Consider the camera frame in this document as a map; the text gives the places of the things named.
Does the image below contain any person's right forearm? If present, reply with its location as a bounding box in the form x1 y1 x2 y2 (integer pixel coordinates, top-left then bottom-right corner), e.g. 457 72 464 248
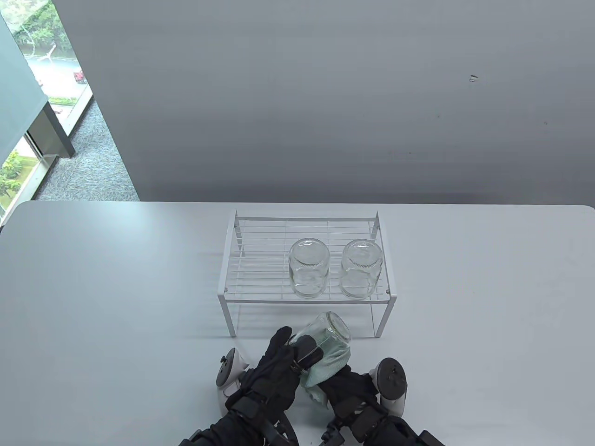
349 404 428 446

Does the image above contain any grey white hand controller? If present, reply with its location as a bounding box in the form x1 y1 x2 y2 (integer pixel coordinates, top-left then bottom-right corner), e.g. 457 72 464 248
216 348 249 415
369 357 408 417

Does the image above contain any clear glass jar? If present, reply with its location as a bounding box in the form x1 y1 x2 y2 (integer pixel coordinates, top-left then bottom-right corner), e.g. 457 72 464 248
286 311 352 372
288 238 331 299
340 239 383 300

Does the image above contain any white wire shelf rack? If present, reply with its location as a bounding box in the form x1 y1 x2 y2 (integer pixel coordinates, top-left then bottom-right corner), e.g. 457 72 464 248
218 210 397 339

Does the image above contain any person's right hand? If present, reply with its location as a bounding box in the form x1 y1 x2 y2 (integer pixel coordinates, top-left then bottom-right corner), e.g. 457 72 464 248
318 365 379 419

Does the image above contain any window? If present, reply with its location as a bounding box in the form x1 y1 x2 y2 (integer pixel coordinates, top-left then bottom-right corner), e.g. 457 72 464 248
0 0 94 223

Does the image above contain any pale grey partition panel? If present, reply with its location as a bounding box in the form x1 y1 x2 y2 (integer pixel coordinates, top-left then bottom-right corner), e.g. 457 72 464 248
0 12 52 164

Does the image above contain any person's left forearm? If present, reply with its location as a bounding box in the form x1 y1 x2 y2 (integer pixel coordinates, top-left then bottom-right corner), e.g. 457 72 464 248
186 407 279 446

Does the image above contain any grey metal beam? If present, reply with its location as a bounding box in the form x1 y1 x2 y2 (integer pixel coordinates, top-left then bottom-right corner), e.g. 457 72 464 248
27 100 76 159

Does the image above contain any green fish scale cleaning cloth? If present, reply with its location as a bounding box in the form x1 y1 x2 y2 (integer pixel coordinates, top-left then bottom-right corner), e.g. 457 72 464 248
299 341 352 410

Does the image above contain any person's left hand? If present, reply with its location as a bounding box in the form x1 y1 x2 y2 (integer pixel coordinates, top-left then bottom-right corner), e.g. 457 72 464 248
225 326 324 416

